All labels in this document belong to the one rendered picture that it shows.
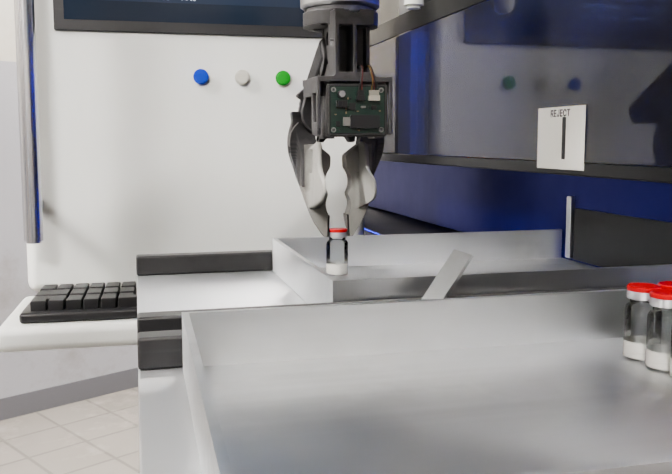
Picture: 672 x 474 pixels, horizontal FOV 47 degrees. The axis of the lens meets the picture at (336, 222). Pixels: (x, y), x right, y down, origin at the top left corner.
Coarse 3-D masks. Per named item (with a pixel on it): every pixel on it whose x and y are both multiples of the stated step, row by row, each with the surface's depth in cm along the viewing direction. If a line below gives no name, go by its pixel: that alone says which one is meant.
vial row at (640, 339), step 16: (640, 288) 47; (656, 288) 47; (640, 304) 48; (656, 304) 46; (624, 320) 49; (640, 320) 47; (656, 320) 46; (624, 336) 49; (640, 336) 48; (656, 336) 46; (624, 352) 49; (640, 352) 48; (656, 352) 46; (656, 368) 46
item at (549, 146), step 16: (544, 112) 77; (560, 112) 75; (576, 112) 72; (544, 128) 78; (560, 128) 75; (576, 128) 72; (544, 144) 78; (560, 144) 75; (576, 144) 72; (544, 160) 78; (560, 160) 75; (576, 160) 72
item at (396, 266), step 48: (288, 240) 82; (384, 240) 85; (432, 240) 86; (480, 240) 88; (528, 240) 89; (336, 288) 57; (384, 288) 58; (480, 288) 60; (528, 288) 61; (576, 288) 62
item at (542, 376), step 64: (192, 320) 46; (256, 320) 47; (320, 320) 48; (384, 320) 49; (448, 320) 50; (512, 320) 52; (576, 320) 53; (192, 384) 37; (256, 384) 43; (320, 384) 43; (384, 384) 43; (448, 384) 43; (512, 384) 43; (576, 384) 43; (640, 384) 43; (256, 448) 34; (320, 448) 34; (384, 448) 34; (448, 448) 34; (512, 448) 34; (576, 448) 34; (640, 448) 34
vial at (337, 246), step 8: (344, 232) 76; (328, 240) 77; (336, 240) 76; (344, 240) 77; (328, 248) 77; (336, 248) 76; (344, 248) 76; (328, 256) 77; (336, 256) 76; (344, 256) 77; (328, 264) 77; (336, 264) 76; (344, 264) 77; (328, 272) 77; (336, 272) 76; (344, 272) 77
